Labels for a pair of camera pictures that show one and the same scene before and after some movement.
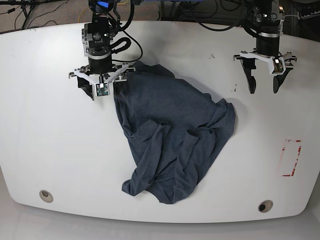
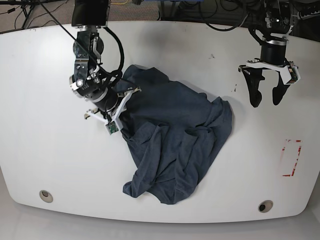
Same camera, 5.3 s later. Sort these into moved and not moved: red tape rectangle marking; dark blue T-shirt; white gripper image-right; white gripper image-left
Moved: white gripper image-right; white gripper image-left
Not moved: red tape rectangle marking; dark blue T-shirt
